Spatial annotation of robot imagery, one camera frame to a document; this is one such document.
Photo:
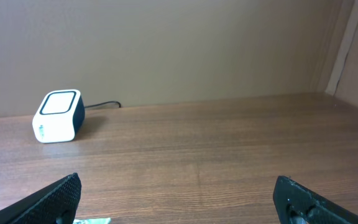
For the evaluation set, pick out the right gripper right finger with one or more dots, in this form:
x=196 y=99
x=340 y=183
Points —
x=295 y=203

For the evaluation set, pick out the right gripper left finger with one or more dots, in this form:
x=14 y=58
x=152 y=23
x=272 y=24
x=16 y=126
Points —
x=55 y=203

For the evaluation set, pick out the mint green wipes packet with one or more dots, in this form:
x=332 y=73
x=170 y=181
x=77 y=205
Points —
x=93 y=221

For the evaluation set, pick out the white barcode scanner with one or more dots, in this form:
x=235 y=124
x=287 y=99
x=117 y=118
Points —
x=59 y=117

